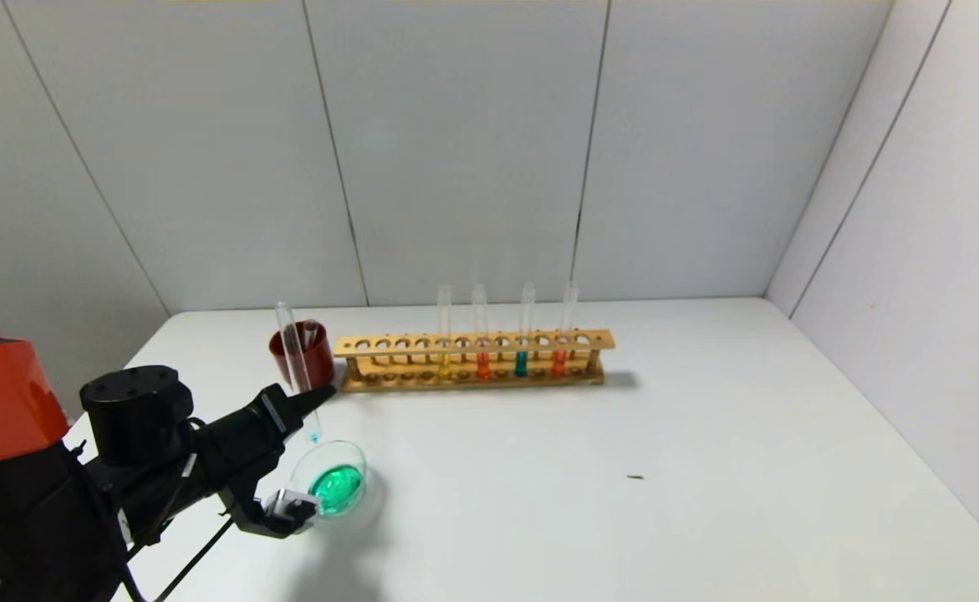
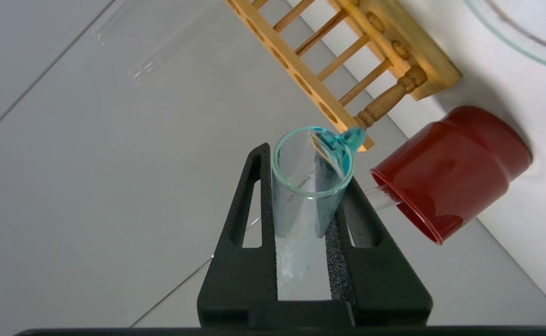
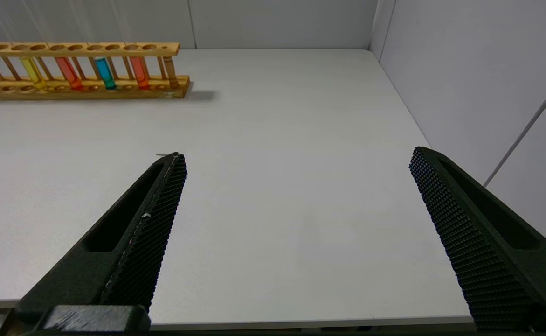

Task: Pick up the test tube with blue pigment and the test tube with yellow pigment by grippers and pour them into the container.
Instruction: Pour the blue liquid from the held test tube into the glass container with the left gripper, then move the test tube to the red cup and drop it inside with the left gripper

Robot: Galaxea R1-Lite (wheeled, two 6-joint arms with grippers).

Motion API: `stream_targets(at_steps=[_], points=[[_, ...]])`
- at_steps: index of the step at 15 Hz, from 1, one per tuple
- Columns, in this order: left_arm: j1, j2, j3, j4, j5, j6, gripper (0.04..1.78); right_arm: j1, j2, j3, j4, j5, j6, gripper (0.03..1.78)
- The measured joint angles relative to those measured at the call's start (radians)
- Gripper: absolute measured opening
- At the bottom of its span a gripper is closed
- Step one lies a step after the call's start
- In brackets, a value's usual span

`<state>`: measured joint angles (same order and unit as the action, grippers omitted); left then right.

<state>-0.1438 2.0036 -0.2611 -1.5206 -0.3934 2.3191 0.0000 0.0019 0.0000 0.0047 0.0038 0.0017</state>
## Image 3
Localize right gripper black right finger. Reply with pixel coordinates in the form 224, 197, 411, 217
409, 147, 546, 332

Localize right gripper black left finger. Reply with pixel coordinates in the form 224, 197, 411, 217
15, 152, 188, 312

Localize wooden test tube rack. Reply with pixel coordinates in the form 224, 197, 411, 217
0, 42, 191, 102

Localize test tube with orange liquid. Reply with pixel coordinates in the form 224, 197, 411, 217
33, 0, 83, 92
110, 0, 151, 91

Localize test tube with blue liquid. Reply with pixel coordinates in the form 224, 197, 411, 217
70, 0, 117, 91

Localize test tube with yellow liquid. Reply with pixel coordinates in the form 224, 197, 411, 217
0, 0, 48, 92

